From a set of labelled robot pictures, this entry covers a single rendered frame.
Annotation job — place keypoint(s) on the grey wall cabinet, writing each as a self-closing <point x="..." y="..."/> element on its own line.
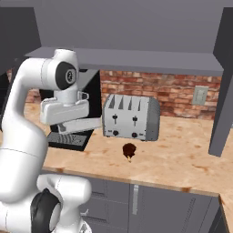
<point x="130" y="36"/>

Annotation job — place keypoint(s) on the grey wall outlet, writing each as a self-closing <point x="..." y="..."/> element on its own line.
<point x="200" y="95"/>

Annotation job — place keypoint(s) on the grey wall cabinet door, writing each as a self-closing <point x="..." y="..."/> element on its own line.
<point x="223" y="100"/>
<point x="15" y="33"/>

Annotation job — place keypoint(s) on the black coffee machine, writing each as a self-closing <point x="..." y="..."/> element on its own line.
<point x="91" y="91"/>

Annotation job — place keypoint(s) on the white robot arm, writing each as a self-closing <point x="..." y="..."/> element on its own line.
<point x="21" y="145"/>

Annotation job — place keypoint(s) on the brown raw meat drumstick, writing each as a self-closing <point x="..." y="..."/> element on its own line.
<point x="129" y="149"/>

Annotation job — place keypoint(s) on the grey drawer front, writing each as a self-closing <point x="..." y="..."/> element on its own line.
<point x="109" y="206"/>
<point x="109" y="227"/>
<point x="112" y="185"/>

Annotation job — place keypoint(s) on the silver four-slot toaster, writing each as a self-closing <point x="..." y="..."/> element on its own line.
<point x="130" y="118"/>

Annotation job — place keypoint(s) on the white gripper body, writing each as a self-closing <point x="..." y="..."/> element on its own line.
<point x="63" y="110"/>

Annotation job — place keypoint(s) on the grey base cabinet door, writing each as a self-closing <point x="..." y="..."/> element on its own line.
<point x="173" y="212"/>

